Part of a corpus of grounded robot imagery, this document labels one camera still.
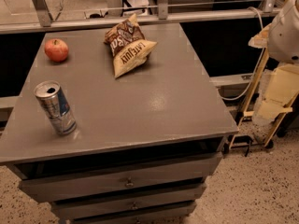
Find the middle grey drawer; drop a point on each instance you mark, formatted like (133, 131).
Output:
(129, 202)

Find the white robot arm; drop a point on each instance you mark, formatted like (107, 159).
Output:
(283, 36)

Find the red apple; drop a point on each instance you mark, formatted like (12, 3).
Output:
(56, 49)

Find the brown yellow chip bag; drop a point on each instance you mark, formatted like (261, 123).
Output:
(129, 47)

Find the grey drawer cabinet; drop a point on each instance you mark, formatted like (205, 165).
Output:
(167, 108)

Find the top grey drawer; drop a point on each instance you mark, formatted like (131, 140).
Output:
(63, 187)

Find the metal railing frame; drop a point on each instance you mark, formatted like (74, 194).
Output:
(26, 16)

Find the bottom grey drawer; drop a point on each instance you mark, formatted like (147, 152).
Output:
(141, 215)

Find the silver blue redbull can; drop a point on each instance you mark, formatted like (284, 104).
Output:
(51, 98)

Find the yellow wooden stand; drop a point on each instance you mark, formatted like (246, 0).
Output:
(272, 90)

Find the grey drawer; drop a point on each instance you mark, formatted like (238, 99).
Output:
(141, 215)
(63, 187)
(129, 202)

